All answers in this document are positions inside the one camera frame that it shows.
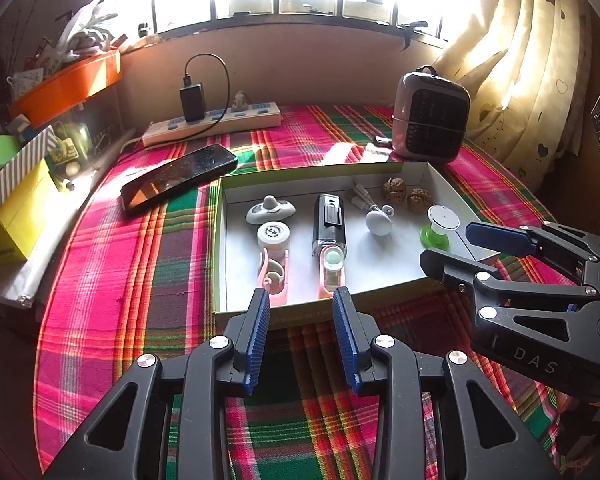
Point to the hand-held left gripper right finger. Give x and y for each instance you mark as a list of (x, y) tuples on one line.
[(347, 340)]

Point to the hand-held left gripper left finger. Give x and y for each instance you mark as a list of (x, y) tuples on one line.
[(257, 340)]

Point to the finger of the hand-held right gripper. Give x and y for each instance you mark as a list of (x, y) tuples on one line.
[(450, 267), (495, 237)]

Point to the green and white round holder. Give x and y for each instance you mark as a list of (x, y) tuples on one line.
[(437, 225)]

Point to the pink hook-shaped clip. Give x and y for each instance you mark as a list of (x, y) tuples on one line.
[(275, 275)]

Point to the brown walnut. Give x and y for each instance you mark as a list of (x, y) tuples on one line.
[(394, 189), (418, 200)]

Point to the white ball knob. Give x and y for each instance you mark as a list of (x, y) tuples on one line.
[(378, 223)]

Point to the small white round cap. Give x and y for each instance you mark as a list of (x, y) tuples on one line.
[(272, 235)]

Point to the green cardboard box tray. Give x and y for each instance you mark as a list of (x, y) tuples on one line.
[(302, 240)]

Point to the black silver stamp device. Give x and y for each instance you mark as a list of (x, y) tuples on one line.
[(328, 225)]

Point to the white panda face gadget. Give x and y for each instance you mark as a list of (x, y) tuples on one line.
[(270, 208)]

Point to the grey portable heater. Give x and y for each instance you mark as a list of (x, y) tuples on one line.
[(430, 120)]

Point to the pink green plaid tablecloth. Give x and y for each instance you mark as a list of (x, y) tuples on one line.
[(140, 270)]

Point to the cream curtain with hearts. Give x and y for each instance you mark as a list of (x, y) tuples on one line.
[(525, 85)]

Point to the black smartphone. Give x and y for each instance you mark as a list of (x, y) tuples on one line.
[(177, 182)]

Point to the black window latch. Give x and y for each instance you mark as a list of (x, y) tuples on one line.
[(410, 32)]

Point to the white power strip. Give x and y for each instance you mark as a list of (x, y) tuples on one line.
[(210, 122)]

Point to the white plug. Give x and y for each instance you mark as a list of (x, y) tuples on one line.
[(238, 102)]

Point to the black charger adapter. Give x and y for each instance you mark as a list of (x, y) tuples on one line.
[(192, 102)]

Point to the clear plastic container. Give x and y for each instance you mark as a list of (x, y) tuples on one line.
[(95, 130)]

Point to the yellow cardboard box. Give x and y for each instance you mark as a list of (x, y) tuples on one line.
[(15, 225)]

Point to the small green picture card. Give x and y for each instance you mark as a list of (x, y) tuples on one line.
[(67, 147)]

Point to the striped cardboard box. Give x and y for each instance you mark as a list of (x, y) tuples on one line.
[(15, 170)]

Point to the orange plastic tray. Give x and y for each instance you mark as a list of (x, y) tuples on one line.
[(65, 87)]

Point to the pile of white bags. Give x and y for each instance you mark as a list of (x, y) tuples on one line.
[(75, 35)]

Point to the dark dried branches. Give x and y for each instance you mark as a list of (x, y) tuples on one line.
[(0, 55)]

